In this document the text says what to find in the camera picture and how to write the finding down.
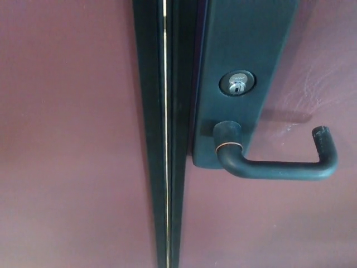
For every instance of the black door edge strip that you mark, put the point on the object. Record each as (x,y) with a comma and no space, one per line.
(150,111)
(181,97)

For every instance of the silver lock cylinder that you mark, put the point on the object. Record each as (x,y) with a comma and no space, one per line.
(237,85)

